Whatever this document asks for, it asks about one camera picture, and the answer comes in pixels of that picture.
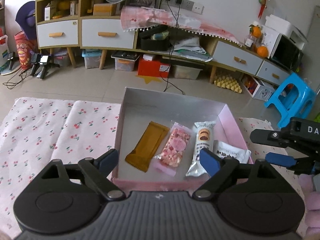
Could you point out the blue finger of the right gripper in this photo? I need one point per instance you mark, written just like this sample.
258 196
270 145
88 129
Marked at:
280 160

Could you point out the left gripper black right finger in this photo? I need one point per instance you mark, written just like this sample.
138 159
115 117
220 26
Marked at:
224 173

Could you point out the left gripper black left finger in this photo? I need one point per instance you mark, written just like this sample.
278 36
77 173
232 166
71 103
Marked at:
95 172

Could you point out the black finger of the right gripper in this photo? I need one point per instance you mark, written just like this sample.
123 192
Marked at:
269 138

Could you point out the white snack packet black text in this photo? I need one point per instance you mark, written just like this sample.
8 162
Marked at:
222 150

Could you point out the gold foil snack bar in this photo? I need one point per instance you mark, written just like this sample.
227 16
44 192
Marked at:
140 157

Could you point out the pink nougat packet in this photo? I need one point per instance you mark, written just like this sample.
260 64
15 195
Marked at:
169 159

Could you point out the right hand purple glove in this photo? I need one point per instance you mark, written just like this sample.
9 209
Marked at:
311 205

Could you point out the blue plastic stool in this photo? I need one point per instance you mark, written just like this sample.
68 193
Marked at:
293 98

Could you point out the pink cardboard box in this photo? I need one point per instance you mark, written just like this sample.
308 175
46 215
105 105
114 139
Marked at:
209 120

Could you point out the yellow egg tray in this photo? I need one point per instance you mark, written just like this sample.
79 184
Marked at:
227 82

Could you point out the cherry print white blanket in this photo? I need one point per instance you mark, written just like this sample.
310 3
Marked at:
35 131

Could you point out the lower orange fruit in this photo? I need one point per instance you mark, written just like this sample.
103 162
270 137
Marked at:
262 51

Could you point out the orange fruit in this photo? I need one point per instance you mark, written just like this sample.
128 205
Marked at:
262 51
255 31

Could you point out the black microwave oven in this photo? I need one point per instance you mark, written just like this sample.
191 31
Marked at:
281 49

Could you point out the upper orange fruit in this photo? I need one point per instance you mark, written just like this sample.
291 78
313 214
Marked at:
255 31

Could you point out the blue lid storage bin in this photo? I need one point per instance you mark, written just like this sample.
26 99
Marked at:
92 58

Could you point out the red shoe box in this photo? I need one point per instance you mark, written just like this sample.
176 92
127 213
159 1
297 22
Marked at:
153 68

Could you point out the red monkey paper bag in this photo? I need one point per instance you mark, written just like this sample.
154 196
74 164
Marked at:
25 48

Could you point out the pink fringed cloth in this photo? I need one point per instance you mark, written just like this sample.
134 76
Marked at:
133 18

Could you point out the wooden white drawer cabinet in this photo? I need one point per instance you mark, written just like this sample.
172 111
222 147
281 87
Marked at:
66 24

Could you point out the clear orange handle bin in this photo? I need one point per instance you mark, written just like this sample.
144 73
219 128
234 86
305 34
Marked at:
125 60

